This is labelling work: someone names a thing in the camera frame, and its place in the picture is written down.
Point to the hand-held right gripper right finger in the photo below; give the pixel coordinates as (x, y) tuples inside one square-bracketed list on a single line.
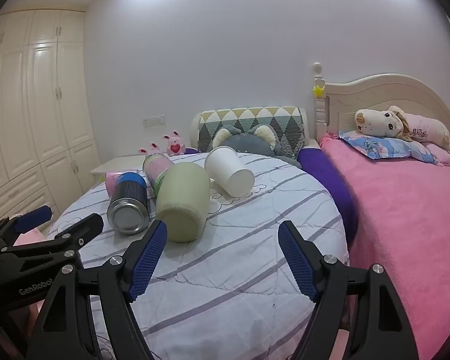
[(297, 260)]

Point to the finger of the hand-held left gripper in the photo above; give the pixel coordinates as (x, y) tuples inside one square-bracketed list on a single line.
[(33, 218), (80, 230)]

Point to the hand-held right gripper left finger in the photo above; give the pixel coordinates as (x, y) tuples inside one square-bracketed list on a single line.
[(147, 260)]

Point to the pale green plastic cup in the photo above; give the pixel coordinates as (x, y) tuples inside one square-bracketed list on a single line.
[(182, 204)]

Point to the white paper cup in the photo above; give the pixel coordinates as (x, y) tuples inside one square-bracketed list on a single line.
[(230, 174)]

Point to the pink cloth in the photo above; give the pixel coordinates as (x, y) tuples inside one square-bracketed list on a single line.
[(27, 240)]

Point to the metal can with blue label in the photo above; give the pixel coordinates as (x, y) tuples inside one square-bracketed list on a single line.
[(129, 208)]

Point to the white nightstand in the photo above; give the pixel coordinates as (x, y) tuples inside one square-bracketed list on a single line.
[(110, 167)]

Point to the purple sheet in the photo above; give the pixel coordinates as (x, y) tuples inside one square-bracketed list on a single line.
[(332, 183)]

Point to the cream wardrobe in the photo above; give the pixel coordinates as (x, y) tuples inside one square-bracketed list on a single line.
[(33, 112)]

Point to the small pink bunny plush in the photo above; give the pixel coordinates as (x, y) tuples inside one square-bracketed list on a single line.
[(149, 148)]

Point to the pink fleece blanket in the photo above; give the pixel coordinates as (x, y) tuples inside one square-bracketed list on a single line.
[(408, 240)]

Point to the pink bunny plush with heart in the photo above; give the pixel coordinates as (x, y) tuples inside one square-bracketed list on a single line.
[(175, 145)]

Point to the grey cat plush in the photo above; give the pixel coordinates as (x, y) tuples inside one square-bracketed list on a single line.
[(247, 143)]

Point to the blue printed pillow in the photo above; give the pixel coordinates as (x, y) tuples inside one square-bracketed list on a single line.
[(392, 147)]

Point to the triangle patterned pillow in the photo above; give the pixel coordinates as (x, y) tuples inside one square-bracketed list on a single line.
[(247, 120)]

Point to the cream dog plush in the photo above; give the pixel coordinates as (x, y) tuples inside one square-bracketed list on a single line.
[(386, 122)]

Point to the yellow star sticker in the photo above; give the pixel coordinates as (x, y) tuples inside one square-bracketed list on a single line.
[(318, 90)]

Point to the cream wooden bed headboard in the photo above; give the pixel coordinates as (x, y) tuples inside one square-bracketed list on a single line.
[(382, 92)]

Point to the white wall socket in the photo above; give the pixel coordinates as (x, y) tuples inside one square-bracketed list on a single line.
[(155, 120)]

